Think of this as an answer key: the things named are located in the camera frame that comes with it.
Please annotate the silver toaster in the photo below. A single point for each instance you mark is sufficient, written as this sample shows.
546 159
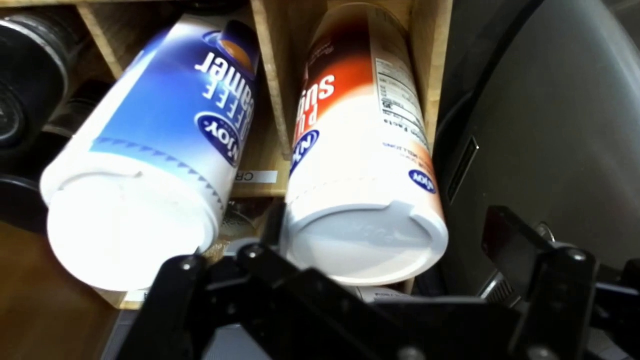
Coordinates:
541 113

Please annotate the white blue creamer canister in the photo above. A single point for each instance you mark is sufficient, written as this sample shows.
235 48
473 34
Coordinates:
149 175

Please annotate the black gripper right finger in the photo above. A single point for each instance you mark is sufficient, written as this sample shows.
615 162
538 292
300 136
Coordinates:
557 285

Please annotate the black round lid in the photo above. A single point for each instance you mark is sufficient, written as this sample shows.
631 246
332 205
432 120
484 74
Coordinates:
38 52

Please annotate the wooden condiment organizer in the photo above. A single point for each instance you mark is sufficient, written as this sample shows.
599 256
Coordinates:
275 123

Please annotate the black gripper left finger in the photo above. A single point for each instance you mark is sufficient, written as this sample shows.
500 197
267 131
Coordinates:
191 301

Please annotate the white red sugar canister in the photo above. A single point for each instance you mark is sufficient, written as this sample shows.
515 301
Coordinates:
362 198

